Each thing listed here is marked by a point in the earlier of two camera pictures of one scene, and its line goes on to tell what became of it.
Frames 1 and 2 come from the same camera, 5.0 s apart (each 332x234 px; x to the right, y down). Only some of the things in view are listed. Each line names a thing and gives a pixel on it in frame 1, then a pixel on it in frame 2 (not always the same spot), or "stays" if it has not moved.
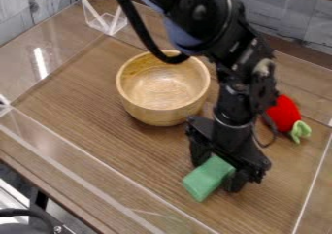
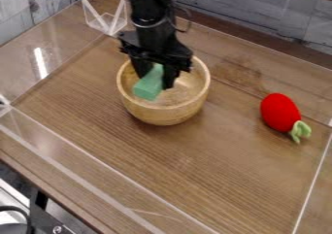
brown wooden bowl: x=163 y=93 stays
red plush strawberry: x=284 y=116 stays
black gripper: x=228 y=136 → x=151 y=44
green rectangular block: x=207 y=178 → x=148 y=87
